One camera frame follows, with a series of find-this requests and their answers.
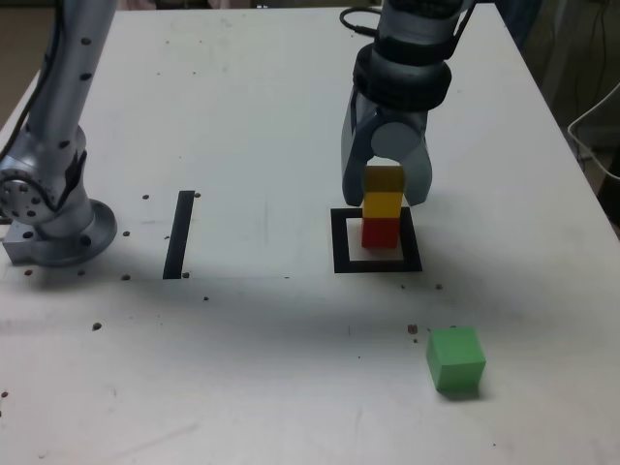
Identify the black camera cable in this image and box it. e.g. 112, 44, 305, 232
339, 3, 479, 53

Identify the green cube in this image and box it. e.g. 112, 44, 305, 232
424, 325, 487, 392

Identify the red cube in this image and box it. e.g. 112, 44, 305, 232
360, 216, 400, 251

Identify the black tape strip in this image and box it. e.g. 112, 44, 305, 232
162, 190, 196, 281

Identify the black tape square outline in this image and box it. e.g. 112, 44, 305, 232
329, 206, 423, 275

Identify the yellow cube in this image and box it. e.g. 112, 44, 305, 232
360, 165, 406, 220

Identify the white cable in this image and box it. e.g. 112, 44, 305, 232
567, 81, 620, 181

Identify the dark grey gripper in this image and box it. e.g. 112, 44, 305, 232
340, 44, 453, 208

